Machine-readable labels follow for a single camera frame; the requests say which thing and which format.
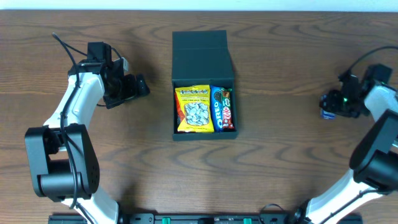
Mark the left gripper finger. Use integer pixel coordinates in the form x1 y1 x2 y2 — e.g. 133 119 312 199
136 74 150 96
123 74 139 100

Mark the small blue barcode packet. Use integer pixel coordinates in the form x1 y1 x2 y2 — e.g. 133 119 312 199
320 95 336 120

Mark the yellow sunflower seed packet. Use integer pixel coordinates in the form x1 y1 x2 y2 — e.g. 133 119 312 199
175 85 214 133

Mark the black rectangular box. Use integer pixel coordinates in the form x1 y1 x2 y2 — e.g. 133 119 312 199
171 30 239 141

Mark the blue Oreo packet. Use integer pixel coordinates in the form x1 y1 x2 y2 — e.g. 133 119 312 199
210 85 223 133

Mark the green red KitKat bar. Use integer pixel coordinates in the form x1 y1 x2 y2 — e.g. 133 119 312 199
221 88 234 130

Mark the red snack packet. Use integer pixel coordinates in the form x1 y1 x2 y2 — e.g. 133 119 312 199
174 93 185 126

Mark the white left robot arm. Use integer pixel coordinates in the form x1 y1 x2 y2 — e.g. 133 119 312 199
24 63 150 223

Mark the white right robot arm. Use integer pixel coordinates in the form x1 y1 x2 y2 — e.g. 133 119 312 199
291 83 397 223

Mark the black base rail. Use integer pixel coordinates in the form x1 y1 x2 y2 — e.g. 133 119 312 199
48 212 363 224

